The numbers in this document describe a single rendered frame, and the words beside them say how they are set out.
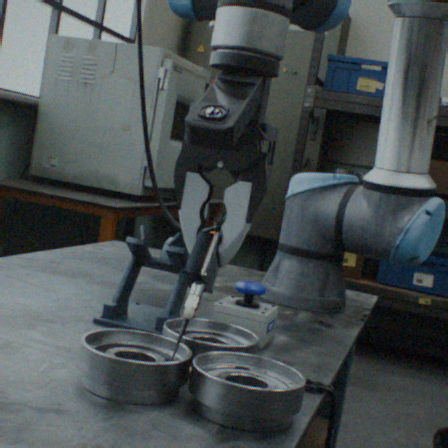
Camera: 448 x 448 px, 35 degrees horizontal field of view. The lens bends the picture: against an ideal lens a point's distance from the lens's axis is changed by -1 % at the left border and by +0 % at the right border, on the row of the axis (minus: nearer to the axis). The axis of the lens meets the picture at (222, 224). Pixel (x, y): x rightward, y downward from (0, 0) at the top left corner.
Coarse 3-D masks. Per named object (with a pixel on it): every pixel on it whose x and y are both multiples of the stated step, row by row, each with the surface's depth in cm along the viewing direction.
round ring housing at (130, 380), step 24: (96, 336) 69; (120, 336) 71; (144, 336) 72; (96, 360) 62; (120, 360) 62; (144, 360) 69; (96, 384) 63; (120, 384) 62; (144, 384) 62; (168, 384) 63
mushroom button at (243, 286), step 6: (240, 282) 91; (246, 282) 91; (252, 282) 91; (240, 288) 90; (246, 288) 90; (252, 288) 90; (258, 288) 90; (264, 288) 91; (246, 294) 91; (252, 294) 91; (258, 294) 90; (246, 300) 91; (252, 300) 91
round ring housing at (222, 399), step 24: (216, 360) 69; (240, 360) 70; (264, 360) 70; (192, 384) 63; (216, 384) 61; (240, 384) 60; (264, 384) 66; (288, 384) 66; (216, 408) 61; (240, 408) 60; (264, 408) 60; (288, 408) 61
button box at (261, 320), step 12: (228, 300) 93; (240, 300) 92; (216, 312) 89; (228, 312) 89; (240, 312) 88; (252, 312) 88; (264, 312) 89; (276, 312) 93; (240, 324) 89; (252, 324) 88; (264, 324) 88; (264, 336) 88
